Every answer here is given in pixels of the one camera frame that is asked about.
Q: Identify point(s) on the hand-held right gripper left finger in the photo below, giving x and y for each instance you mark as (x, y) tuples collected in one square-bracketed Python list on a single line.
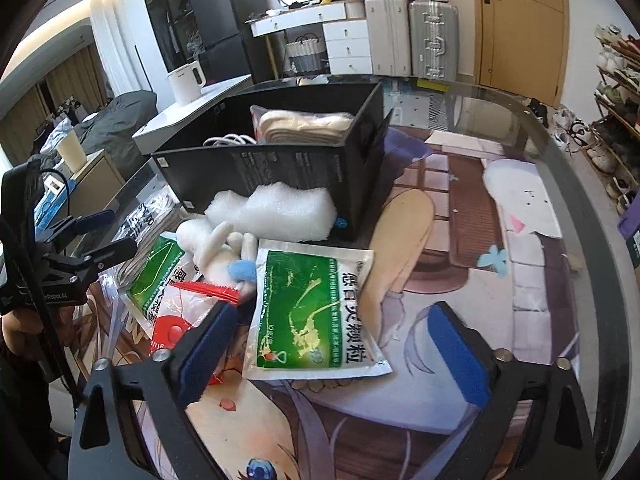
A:
[(210, 345)]

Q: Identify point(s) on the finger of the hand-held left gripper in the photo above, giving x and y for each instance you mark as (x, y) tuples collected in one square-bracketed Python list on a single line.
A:
[(95, 221), (115, 252)]

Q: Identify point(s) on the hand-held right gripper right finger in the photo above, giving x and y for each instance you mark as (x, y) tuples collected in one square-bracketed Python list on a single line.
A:
[(462, 355)]

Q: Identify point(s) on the clear printed plastic bag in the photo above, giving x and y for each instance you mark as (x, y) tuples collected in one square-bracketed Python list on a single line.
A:
[(145, 240)]

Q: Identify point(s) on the red and clear snack packet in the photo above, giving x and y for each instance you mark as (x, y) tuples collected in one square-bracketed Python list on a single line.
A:
[(170, 330)]

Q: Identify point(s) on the small green medicine packet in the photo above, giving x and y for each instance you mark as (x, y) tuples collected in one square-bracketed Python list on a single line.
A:
[(155, 270)]

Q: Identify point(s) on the large green medicine packet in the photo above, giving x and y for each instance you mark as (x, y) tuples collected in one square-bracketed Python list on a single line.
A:
[(310, 310)]

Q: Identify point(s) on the white foam piece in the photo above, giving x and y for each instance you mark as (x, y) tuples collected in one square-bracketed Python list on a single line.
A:
[(285, 212)]

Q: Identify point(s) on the black cardboard box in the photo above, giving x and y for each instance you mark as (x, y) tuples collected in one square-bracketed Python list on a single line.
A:
[(280, 170)]

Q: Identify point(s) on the person's left hand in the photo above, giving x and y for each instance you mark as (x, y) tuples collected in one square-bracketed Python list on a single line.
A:
[(15, 330)]

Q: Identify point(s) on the dark grey cloth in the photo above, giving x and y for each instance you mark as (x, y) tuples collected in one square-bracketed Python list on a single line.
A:
[(120, 120)]

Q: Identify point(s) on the white and grey side table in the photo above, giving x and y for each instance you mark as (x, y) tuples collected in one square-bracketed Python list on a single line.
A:
[(170, 125)]

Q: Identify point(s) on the printed cartoon table mat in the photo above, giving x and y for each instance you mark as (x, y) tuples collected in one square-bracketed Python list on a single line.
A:
[(450, 210)]

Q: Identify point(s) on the white electric kettle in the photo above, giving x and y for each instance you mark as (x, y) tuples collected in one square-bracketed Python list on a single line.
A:
[(182, 82)]

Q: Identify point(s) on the dark glass cabinet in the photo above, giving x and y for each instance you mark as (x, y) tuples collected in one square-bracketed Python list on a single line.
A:
[(165, 15)]

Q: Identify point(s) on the bagged beige cloth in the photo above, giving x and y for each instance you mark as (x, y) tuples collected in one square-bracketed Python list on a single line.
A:
[(300, 127)]

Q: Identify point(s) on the black refrigerator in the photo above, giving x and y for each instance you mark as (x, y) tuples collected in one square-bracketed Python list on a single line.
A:
[(225, 10)]

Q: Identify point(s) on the group of shoes on floor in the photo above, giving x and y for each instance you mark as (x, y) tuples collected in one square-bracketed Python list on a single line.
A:
[(580, 135)]

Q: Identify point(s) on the woven laundry basket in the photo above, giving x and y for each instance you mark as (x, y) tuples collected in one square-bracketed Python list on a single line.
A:
[(305, 55)]

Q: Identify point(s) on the shoe rack with shoes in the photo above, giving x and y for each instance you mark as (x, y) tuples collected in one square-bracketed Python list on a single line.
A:
[(617, 125)]

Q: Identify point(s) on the white dressing table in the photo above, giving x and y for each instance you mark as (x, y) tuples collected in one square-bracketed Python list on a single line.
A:
[(345, 40)]

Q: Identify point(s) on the silver suitcase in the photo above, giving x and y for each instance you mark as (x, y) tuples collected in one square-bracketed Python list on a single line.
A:
[(434, 40)]

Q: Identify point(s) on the white suitcase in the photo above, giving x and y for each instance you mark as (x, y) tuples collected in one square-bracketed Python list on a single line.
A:
[(387, 35)]

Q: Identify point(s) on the brown wooden door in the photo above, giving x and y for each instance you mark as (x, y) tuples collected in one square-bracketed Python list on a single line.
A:
[(520, 30)]

